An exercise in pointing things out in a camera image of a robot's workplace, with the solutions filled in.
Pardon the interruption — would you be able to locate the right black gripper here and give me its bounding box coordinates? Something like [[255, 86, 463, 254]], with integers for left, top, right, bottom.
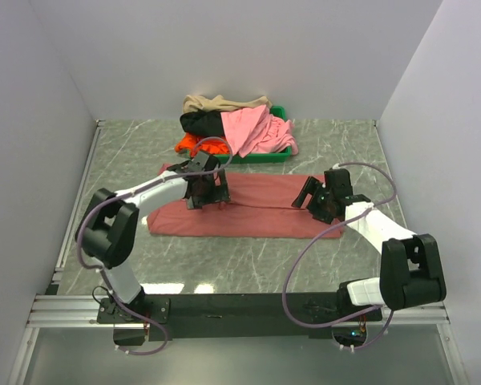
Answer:
[[292, 176, 334, 225]]

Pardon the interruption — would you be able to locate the dusty rose t shirt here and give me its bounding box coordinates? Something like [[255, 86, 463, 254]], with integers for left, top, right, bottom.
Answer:
[[147, 172, 330, 239]]

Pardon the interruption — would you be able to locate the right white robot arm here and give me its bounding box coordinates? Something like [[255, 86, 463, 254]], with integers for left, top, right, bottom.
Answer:
[[292, 168, 447, 320]]

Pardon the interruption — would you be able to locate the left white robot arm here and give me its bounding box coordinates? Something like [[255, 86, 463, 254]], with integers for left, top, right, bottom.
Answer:
[[75, 151, 230, 322]]

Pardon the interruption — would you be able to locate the green plastic tray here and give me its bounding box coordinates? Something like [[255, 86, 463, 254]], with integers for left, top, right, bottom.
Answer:
[[186, 105, 293, 167]]

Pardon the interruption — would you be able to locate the orange t shirt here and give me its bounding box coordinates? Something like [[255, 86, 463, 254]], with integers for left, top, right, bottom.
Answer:
[[175, 133, 230, 156]]

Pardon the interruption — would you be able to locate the black t shirt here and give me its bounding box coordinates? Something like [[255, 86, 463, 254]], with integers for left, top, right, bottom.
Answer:
[[180, 111, 224, 137]]

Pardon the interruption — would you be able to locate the light pink t shirt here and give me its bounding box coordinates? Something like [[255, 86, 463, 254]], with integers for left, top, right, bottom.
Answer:
[[220, 105, 298, 158]]

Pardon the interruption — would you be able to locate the beige t shirt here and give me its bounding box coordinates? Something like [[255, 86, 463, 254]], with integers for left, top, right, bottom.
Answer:
[[182, 95, 273, 114]]

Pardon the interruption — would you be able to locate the black base crossbar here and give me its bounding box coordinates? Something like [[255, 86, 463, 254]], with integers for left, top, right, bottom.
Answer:
[[98, 292, 384, 342]]

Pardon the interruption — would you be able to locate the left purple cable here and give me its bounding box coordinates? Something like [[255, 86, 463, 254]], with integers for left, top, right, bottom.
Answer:
[[76, 136, 236, 357]]

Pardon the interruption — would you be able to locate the purple cable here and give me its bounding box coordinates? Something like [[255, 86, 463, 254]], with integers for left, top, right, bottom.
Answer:
[[282, 162, 398, 352], [76, 136, 236, 357]]

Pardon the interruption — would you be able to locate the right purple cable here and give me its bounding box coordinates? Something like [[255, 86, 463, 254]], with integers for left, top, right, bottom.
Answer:
[[282, 162, 398, 352]]

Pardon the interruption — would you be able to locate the aluminium frame rail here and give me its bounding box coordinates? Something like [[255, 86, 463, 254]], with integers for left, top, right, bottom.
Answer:
[[26, 120, 105, 330]]

